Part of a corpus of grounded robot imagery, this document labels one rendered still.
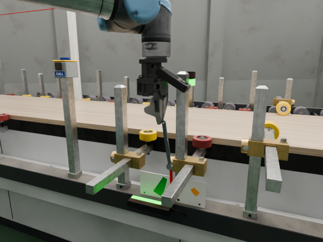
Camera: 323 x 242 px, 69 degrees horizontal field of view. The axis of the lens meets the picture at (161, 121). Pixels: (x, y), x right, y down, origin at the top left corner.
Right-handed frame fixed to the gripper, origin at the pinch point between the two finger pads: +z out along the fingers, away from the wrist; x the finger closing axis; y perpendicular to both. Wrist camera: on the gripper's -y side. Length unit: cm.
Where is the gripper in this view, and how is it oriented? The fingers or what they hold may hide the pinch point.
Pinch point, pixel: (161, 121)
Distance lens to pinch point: 78.1
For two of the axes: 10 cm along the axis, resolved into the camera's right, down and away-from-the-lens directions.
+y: -9.3, -1.0, 3.6
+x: -3.8, 2.1, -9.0
